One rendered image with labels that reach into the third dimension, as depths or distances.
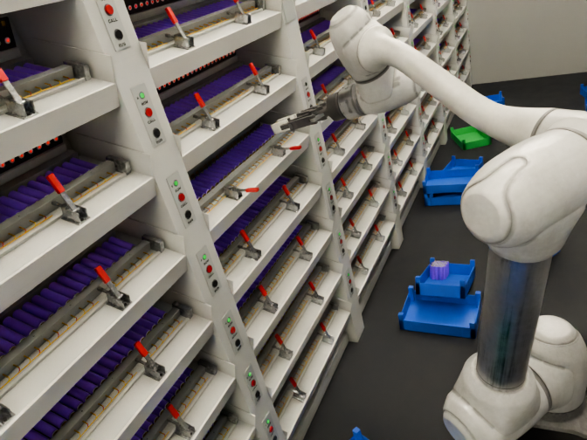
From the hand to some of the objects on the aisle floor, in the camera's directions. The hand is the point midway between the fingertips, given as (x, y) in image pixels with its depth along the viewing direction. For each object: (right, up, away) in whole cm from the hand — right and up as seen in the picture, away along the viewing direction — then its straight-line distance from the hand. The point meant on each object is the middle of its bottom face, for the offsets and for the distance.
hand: (284, 124), depth 142 cm
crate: (+70, -57, +69) cm, 114 cm away
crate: (+65, -70, +60) cm, 112 cm away
